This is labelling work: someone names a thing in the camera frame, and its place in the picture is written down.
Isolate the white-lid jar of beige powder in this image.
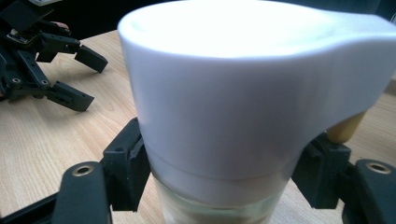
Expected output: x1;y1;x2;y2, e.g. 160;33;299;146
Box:
117;0;396;224

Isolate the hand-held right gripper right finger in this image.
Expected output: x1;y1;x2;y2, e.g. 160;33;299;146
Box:
290;132;353;210

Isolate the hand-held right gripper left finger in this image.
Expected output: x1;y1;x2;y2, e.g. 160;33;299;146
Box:
101;117;152;213

